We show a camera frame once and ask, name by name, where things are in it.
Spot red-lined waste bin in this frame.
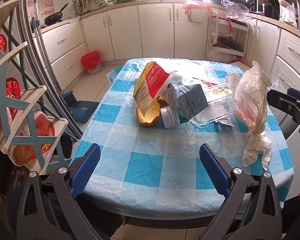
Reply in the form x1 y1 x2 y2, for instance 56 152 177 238
80 51 102 75

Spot beige plastic bag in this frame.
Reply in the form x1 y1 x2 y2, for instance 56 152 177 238
234 61 273 169

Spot black toaster oven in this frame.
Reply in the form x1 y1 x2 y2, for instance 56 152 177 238
235 0 257 12

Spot black frying pan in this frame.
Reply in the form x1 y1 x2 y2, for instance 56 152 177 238
44 3 69 26

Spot black pot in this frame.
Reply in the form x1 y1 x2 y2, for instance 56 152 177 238
261 4 280 20

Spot clear plastic bag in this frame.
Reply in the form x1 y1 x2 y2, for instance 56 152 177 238
220 0 250 22

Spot cream kitchen cabinets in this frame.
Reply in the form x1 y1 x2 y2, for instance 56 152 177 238
39 0 300 130

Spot blue checked plastic tablecloth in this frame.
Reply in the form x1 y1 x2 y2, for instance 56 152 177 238
72 57 294 221

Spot white and blue wooden chair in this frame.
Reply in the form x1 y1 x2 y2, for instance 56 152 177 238
0 0 72 178

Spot plastic bag with greens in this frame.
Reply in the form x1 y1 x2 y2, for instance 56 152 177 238
279 4 298 27

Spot grey metal tube frame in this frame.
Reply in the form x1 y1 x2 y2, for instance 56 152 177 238
15 0 83 141

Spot yellow and red snack bag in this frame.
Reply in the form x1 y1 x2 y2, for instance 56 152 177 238
133 61 177 111

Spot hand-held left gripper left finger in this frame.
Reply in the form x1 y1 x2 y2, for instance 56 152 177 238
16 143 102 240

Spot white jug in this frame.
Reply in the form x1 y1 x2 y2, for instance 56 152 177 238
277 0 294 18

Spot blue long-handled dustpan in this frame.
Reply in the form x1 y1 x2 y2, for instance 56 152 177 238
31 0 100 124

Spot clear plastic box green label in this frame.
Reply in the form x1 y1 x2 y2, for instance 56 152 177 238
189 82 237 126

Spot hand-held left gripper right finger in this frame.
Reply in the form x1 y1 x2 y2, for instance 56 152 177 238
199 143 283 240

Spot grey-white refrigerator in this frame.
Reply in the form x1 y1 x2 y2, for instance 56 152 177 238
285 124 300 202

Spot dark lidded pan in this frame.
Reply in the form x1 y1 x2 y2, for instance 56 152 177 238
212 35 243 52

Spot red cloth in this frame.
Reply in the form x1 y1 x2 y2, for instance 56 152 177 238
219 16 234 34

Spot cabinet door rack red bag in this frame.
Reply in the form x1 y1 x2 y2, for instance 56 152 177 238
184 1 213 23

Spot pink wall stickers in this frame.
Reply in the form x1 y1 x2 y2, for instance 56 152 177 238
27 0 53 18

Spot white corner shelf rack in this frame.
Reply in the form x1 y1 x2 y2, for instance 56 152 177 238
208 12 249 64

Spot blue-grey milk carton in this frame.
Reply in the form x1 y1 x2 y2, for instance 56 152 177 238
165 80 208 119

